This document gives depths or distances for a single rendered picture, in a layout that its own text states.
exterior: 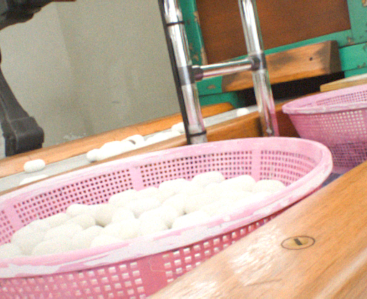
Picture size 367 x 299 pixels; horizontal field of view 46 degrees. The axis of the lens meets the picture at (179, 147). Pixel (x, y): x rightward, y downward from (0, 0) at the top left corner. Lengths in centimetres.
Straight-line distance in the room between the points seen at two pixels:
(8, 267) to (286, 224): 12
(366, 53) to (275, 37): 23
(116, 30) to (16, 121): 166
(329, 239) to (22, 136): 99
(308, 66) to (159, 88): 157
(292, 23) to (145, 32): 152
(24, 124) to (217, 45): 54
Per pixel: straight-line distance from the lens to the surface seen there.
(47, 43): 311
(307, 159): 33
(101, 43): 284
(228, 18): 120
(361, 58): 100
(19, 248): 33
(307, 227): 18
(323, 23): 105
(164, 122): 101
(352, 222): 18
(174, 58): 52
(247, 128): 63
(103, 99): 291
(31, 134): 112
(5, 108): 115
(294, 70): 101
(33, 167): 77
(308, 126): 60
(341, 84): 85
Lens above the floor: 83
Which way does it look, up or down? 8 degrees down
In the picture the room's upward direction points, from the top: 12 degrees counter-clockwise
